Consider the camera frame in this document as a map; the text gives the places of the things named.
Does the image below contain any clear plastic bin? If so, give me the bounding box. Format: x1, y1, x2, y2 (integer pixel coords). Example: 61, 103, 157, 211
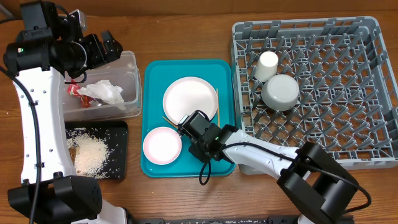
63, 51, 142, 121

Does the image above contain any wooden chopstick diagonal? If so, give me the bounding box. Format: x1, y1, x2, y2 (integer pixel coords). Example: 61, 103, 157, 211
162, 116, 178, 129

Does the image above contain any teal plastic tray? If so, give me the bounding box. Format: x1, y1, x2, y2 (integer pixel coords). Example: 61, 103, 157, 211
141, 59, 235, 178

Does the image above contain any white napkin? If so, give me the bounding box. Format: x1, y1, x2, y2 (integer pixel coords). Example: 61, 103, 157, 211
78, 80, 124, 107

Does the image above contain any grey-white bowl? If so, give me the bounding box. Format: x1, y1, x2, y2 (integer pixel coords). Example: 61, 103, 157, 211
261, 74, 300, 111

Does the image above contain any grey plastic dish rack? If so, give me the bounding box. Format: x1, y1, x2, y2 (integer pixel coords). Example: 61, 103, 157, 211
231, 17, 397, 170

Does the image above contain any wooden chopstick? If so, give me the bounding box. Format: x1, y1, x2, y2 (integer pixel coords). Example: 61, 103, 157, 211
216, 89, 221, 128

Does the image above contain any small pink bowl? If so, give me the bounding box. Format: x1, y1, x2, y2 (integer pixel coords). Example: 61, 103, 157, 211
142, 127, 182, 165

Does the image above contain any black tray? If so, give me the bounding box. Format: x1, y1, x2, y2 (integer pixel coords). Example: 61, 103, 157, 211
65, 121, 129, 180

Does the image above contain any pink plate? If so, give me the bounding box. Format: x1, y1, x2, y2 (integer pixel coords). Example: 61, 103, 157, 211
162, 77, 218, 124

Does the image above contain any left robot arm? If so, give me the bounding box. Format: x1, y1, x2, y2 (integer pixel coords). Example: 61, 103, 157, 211
2, 27, 134, 223

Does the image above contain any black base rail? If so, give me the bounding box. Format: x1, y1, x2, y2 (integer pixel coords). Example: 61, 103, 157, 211
137, 215, 299, 224

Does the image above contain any red snack wrapper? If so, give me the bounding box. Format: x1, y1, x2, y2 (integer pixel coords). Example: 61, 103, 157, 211
67, 79, 96, 108

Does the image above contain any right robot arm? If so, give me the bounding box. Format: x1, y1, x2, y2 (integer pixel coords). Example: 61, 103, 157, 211
182, 123, 359, 223

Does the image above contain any white cup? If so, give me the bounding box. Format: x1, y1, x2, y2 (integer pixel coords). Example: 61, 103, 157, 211
254, 51, 279, 82

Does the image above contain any food scraps rice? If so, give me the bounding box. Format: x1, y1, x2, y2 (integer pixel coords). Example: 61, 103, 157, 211
66, 128, 123, 179

